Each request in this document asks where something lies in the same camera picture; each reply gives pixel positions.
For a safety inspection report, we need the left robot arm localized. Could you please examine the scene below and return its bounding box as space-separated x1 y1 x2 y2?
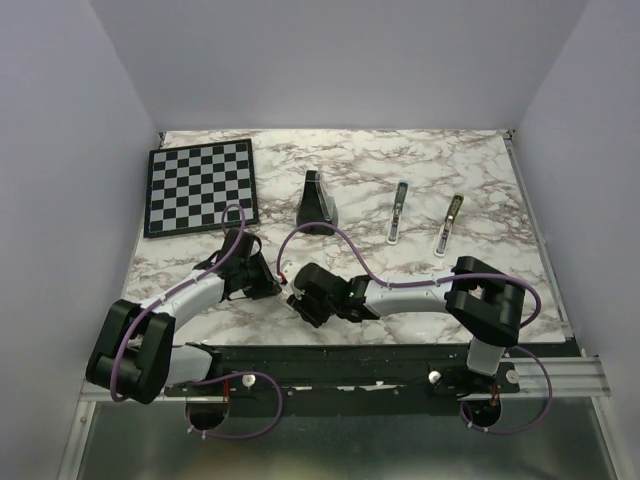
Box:
85 228 281 404

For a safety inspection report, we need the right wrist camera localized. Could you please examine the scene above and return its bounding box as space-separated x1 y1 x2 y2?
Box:
279 260 299 285

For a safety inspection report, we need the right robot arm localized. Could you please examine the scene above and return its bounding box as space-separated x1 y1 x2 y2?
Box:
281 256 525 392

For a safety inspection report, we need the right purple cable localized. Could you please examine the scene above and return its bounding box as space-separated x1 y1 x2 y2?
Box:
277 223 555 436

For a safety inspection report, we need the black white chessboard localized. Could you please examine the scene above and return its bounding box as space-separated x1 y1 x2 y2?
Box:
143 139 259 238

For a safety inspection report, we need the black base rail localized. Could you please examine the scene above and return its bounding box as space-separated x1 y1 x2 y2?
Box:
164 342 531 419

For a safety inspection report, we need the aluminium extrusion rail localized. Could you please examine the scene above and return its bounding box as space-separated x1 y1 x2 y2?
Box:
465 357 611 400

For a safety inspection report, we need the black wedge stand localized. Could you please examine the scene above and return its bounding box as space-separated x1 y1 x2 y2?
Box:
296 169 338 236

